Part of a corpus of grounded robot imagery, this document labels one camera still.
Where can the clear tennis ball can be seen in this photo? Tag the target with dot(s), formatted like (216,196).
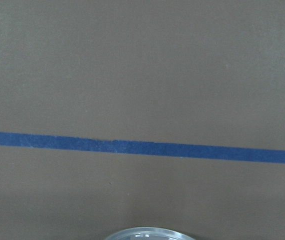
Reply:
(148,233)

